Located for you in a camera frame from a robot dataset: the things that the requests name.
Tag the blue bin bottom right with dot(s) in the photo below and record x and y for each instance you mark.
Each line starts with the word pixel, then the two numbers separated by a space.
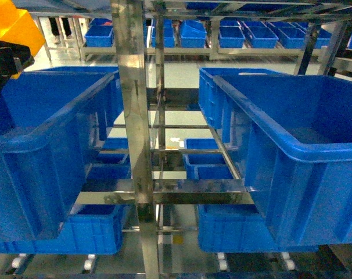
pixel 238 229

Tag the yellow toy block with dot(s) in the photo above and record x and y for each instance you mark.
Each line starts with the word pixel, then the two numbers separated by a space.
pixel 18 27

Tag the blue bin bottom left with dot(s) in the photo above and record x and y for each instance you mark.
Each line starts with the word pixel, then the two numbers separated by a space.
pixel 95 229

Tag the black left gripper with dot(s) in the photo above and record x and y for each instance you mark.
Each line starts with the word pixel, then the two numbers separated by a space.
pixel 14 58

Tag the large blue bin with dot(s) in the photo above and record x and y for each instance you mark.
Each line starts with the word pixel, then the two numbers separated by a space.
pixel 57 121
pixel 290 137

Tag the steel vertical rack post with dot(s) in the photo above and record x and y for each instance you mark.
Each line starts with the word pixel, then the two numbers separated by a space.
pixel 128 29

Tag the large blue bin upper centre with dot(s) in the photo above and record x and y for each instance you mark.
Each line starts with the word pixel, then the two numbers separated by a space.
pixel 290 137

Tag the large blue bin upper left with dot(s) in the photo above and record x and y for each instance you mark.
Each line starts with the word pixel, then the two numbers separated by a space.
pixel 57 121

